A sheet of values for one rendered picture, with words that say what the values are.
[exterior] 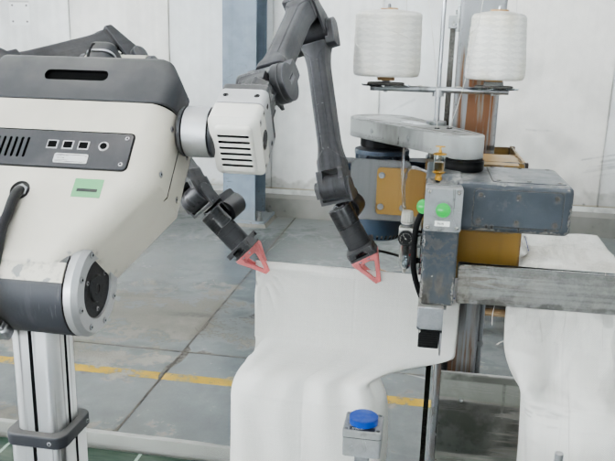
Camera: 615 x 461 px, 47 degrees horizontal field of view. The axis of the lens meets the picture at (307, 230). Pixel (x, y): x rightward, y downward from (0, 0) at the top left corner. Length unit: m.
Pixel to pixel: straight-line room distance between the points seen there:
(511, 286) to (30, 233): 1.06
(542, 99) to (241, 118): 5.63
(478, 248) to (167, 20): 5.58
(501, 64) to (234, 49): 4.82
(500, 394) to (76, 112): 1.34
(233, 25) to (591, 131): 3.26
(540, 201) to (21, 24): 6.68
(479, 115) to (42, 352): 1.25
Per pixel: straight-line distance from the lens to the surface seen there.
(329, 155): 1.66
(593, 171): 6.88
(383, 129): 1.82
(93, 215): 1.19
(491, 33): 1.76
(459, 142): 1.60
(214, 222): 1.74
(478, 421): 2.11
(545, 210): 1.53
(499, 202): 1.51
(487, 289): 1.72
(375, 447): 1.53
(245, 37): 6.40
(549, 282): 1.73
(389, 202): 1.89
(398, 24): 1.74
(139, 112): 1.27
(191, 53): 7.02
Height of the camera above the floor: 1.59
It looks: 14 degrees down
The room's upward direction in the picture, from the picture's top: 1 degrees clockwise
